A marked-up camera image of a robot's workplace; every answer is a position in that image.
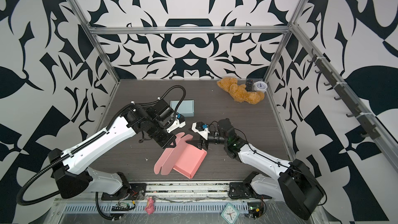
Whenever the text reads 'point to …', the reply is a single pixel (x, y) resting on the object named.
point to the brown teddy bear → (238, 92)
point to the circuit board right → (255, 209)
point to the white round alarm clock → (260, 86)
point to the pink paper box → (186, 158)
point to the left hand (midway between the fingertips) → (175, 143)
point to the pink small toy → (150, 208)
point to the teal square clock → (230, 214)
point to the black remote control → (249, 85)
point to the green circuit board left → (121, 206)
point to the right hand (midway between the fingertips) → (189, 135)
